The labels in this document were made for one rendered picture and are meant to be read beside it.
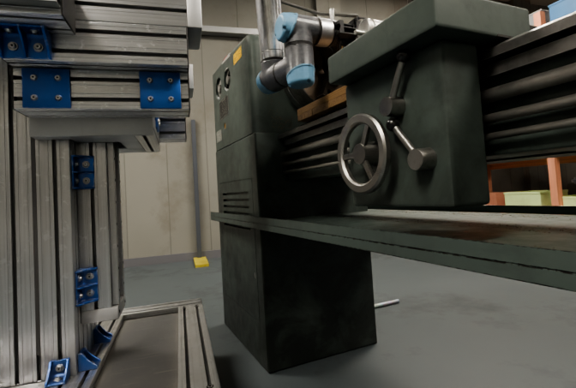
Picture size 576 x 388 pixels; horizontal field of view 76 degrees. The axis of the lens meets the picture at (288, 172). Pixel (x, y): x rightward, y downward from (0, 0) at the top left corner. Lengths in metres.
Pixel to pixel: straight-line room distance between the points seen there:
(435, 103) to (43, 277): 0.95
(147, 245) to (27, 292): 2.92
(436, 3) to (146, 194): 3.58
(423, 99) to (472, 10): 0.15
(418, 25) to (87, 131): 0.76
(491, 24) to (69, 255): 1.02
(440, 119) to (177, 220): 3.51
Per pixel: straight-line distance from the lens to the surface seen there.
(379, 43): 0.70
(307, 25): 1.05
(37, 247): 1.10
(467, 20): 0.66
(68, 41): 0.94
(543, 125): 0.66
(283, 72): 1.04
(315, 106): 1.12
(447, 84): 0.64
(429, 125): 0.65
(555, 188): 4.25
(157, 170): 3.97
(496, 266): 0.54
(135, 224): 3.98
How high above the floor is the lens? 0.64
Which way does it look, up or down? 3 degrees up
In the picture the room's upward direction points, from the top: 4 degrees counter-clockwise
